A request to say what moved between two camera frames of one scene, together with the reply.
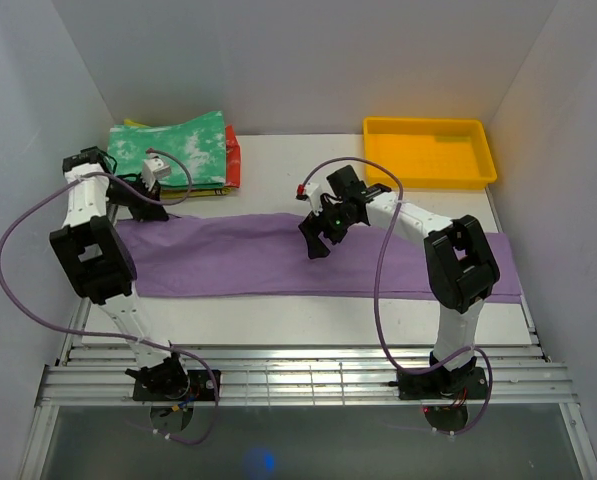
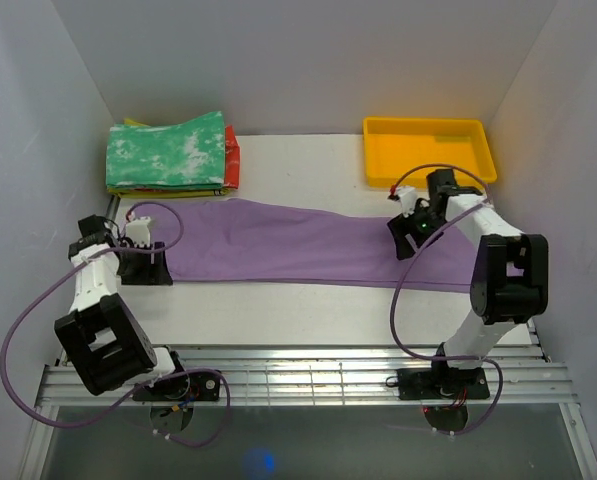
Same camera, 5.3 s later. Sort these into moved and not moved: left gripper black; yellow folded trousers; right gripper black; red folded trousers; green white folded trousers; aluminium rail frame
Moved: right gripper black; left gripper black
Not moved: red folded trousers; aluminium rail frame; green white folded trousers; yellow folded trousers
